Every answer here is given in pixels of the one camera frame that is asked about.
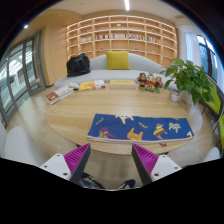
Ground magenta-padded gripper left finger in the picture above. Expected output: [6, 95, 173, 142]
[39, 143, 92, 185]

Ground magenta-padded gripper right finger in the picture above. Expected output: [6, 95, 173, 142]
[131, 143, 183, 187]

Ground blue cartoon print towel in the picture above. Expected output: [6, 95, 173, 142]
[87, 113, 195, 145]

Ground white chair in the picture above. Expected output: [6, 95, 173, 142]
[0, 123, 51, 168]
[199, 146, 222, 164]

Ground small white jar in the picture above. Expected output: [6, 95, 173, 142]
[169, 89, 182, 102]

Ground colourful figurine set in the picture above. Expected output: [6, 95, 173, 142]
[136, 71, 164, 94]

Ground yellow book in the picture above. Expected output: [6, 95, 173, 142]
[78, 80, 97, 92]

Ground green leafy potted plant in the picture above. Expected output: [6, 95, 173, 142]
[159, 57, 214, 106]

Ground white red book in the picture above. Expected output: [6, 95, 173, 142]
[94, 79, 107, 90]

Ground glass door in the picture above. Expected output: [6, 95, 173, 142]
[0, 31, 46, 128]

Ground grey curved sofa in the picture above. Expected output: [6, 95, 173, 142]
[53, 52, 178, 90]

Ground black bag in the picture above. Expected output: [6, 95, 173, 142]
[65, 52, 92, 78]

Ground yellow cushion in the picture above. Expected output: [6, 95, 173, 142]
[105, 50, 132, 71]

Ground dark framed window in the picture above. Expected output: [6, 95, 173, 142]
[196, 33, 219, 83]

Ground white sheer curtain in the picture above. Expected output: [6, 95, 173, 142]
[178, 31, 201, 68]

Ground wooden shelf unit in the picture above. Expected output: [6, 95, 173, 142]
[65, 14, 178, 68]

